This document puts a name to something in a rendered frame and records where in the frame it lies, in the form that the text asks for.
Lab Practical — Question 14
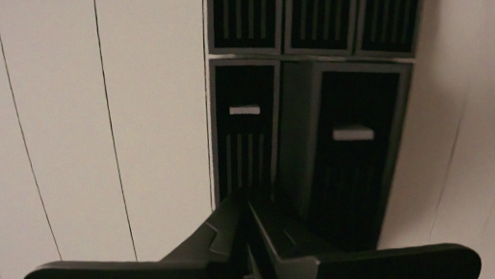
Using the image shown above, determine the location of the white equipment rack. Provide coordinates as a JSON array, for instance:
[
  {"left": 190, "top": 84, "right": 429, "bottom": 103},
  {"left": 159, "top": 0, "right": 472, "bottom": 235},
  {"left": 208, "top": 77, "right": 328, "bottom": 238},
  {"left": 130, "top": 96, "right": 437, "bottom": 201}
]
[{"left": 0, "top": 0, "right": 495, "bottom": 279}]

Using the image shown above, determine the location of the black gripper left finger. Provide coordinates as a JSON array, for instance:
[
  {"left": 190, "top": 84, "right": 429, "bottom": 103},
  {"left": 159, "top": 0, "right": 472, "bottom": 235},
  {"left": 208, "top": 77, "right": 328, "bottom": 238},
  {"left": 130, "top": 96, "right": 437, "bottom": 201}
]
[{"left": 23, "top": 188, "right": 247, "bottom": 279}]

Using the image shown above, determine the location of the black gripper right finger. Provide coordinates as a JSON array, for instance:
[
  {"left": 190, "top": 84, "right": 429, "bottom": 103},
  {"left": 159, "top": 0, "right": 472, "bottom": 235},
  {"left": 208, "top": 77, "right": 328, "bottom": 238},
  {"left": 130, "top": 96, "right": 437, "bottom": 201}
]
[{"left": 245, "top": 187, "right": 482, "bottom": 279}]

